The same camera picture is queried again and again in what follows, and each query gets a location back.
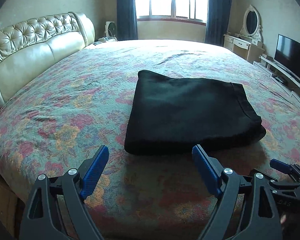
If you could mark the white television stand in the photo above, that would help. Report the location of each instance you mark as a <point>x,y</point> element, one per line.
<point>290,77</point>

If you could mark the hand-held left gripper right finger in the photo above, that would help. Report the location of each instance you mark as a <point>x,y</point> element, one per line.
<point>205,172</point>

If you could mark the black television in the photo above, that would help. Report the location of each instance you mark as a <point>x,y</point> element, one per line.
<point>292,55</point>

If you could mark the beige tufted leather headboard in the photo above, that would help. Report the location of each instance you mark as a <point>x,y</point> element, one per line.
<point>27,50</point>

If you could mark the white oval vanity mirror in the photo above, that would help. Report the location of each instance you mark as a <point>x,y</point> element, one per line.
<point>251,22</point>

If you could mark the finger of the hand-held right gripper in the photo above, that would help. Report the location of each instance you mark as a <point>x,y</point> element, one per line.
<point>277,164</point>
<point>290,186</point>

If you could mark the cream dressing table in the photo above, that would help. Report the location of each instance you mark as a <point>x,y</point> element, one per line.
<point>240,45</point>

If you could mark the black pants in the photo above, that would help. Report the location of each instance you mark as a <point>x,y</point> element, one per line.
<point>190,112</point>

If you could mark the window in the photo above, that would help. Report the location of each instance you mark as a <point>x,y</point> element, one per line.
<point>172,0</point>

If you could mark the floral bedspread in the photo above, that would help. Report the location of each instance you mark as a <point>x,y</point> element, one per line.
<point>77,100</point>

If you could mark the white fan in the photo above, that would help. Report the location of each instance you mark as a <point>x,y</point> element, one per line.
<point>111,30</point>

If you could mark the dark blue curtain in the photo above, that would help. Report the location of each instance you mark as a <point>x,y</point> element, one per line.
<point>126,10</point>
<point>217,12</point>

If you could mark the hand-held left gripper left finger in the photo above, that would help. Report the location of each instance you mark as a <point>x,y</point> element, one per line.
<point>95,173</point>

